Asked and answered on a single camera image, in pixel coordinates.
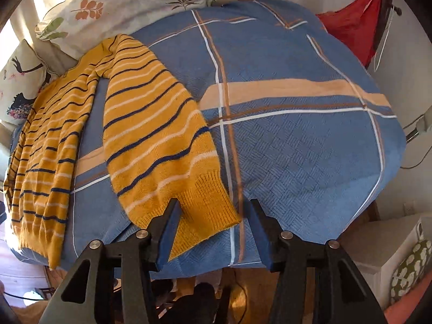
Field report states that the white storage box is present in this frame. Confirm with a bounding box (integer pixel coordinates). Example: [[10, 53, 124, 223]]
[[340, 213, 431, 309]]

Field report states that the red cloth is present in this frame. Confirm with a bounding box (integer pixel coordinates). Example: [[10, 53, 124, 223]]
[[317, 0, 381, 67]]

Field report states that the woman silhouette cushion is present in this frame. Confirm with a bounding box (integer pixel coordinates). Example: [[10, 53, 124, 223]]
[[0, 40, 58, 125]]

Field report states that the yellow striped knit sweater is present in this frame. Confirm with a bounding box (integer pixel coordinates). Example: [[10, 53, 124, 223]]
[[4, 34, 240, 268]]

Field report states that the leaf print pillow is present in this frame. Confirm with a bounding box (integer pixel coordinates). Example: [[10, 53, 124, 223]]
[[35, 0, 215, 59]]

